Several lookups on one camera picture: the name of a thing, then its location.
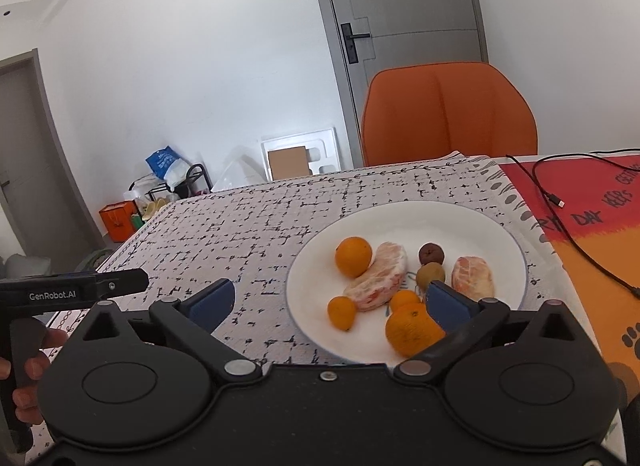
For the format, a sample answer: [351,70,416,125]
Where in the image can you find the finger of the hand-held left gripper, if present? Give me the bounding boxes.
[96,268,150,299]

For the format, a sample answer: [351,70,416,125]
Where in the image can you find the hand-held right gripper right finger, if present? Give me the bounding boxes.
[394,281,589,387]

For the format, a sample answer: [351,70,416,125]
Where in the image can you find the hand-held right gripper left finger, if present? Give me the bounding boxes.
[75,278,263,385]

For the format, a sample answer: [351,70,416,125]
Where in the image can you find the yellow-green round fruit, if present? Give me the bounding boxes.
[416,262,446,291]

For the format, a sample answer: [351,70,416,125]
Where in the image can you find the short peeled pomelo segment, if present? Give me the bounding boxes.
[451,256,496,301]

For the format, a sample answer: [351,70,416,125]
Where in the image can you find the small round orange kumquat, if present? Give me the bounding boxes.
[389,289,422,314]

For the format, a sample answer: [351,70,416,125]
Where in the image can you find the large oval orange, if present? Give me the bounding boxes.
[385,303,447,358]

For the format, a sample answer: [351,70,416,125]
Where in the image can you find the dark brown round fruit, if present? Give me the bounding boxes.
[418,242,446,267]

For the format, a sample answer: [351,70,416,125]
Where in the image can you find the long peeled pomelo segment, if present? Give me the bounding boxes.
[343,241,408,313]

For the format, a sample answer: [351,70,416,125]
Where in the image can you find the white plate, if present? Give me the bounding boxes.
[286,201,527,364]

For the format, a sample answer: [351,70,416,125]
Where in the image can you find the small oval orange kumquat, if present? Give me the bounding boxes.
[327,296,357,331]

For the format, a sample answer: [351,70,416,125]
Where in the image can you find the round orange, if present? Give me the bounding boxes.
[334,236,374,279]

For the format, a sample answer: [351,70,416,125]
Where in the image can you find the person's left hand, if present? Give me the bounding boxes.
[12,328,69,425]

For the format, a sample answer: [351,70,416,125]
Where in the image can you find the grey bundle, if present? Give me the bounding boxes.
[5,253,53,279]

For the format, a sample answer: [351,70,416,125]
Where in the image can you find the orange storage box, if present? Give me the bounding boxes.
[98,201,143,244]

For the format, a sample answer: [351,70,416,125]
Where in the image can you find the black-and-white patterned tablecloth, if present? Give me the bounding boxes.
[25,151,566,466]

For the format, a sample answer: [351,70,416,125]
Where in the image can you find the blue plastic bag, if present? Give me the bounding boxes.
[146,146,191,191]

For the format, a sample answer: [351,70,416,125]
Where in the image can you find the black metal rack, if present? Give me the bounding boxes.
[131,163,211,219]

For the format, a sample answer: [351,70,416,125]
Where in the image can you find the clear plastic bag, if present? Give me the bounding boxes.
[210,146,263,193]

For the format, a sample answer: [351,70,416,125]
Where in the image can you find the brown-grey door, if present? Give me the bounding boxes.
[0,48,108,259]

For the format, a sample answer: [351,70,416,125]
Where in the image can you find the brown cardboard piece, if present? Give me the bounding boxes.
[267,147,310,181]

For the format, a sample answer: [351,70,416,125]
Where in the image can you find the orange printed cloth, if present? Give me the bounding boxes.
[500,151,640,447]

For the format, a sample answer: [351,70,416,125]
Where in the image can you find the white foam packaging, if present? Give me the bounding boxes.
[260,127,342,183]

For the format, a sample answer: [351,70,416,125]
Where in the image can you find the orange chair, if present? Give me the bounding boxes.
[361,62,539,167]

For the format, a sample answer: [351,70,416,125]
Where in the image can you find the black cable with plug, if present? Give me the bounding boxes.
[531,147,640,207]

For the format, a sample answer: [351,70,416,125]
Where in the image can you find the black door handle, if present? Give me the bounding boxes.
[341,23,372,64]

